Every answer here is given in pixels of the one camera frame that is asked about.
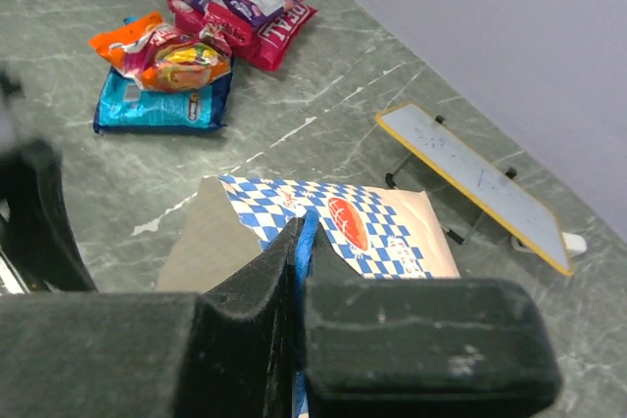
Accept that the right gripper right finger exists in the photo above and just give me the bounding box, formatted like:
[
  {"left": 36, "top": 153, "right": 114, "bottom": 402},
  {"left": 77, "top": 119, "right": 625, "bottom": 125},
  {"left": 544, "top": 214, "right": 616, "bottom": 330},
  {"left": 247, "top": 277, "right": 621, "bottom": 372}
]
[{"left": 295, "top": 221, "right": 562, "bottom": 417}]

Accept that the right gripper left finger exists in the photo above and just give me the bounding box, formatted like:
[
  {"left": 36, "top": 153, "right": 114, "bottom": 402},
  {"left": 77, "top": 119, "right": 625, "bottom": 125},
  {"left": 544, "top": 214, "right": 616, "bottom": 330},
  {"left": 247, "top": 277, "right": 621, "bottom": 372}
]
[{"left": 1, "top": 219, "right": 303, "bottom": 417}]

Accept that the blue checkered paper bag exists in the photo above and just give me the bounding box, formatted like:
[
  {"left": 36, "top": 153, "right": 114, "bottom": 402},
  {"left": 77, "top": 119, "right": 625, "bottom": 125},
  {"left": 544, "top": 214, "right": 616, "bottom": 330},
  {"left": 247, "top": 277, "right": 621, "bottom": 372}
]
[{"left": 155, "top": 173, "right": 461, "bottom": 418}]

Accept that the blue snack packet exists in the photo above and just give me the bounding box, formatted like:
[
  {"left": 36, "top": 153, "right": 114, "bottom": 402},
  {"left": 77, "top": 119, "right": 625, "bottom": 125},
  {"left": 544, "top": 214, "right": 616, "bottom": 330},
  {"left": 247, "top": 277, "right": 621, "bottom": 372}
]
[{"left": 92, "top": 16, "right": 234, "bottom": 135}]

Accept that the orange Fox's candy bag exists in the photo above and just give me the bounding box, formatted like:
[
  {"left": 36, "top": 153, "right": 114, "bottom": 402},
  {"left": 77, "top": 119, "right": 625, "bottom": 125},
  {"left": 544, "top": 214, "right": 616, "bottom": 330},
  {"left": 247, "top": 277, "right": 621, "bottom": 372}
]
[{"left": 89, "top": 12, "right": 231, "bottom": 93}]

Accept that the red Real chips bag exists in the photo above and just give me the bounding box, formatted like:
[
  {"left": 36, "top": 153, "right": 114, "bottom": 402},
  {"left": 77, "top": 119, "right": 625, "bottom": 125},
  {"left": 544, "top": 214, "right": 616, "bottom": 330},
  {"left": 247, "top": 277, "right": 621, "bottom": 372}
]
[{"left": 166, "top": 0, "right": 318, "bottom": 72}]

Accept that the small red snack packet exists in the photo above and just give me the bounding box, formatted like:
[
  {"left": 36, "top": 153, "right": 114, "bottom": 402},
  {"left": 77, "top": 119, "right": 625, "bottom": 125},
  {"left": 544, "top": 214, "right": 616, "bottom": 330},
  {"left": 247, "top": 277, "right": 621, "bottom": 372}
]
[{"left": 202, "top": 1, "right": 253, "bottom": 57}]

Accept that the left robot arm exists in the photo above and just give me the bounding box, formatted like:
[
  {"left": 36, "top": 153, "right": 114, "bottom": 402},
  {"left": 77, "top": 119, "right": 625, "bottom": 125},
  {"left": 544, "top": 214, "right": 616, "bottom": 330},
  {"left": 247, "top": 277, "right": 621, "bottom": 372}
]
[{"left": 1, "top": 68, "right": 97, "bottom": 294}]

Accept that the small yellow-framed whiteboard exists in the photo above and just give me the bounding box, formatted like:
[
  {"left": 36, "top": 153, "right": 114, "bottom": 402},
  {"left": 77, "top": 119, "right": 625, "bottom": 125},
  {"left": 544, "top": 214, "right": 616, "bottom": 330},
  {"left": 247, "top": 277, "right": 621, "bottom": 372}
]
[{"left": 376, "top": 104, "right": 575, "bottom": 276}]

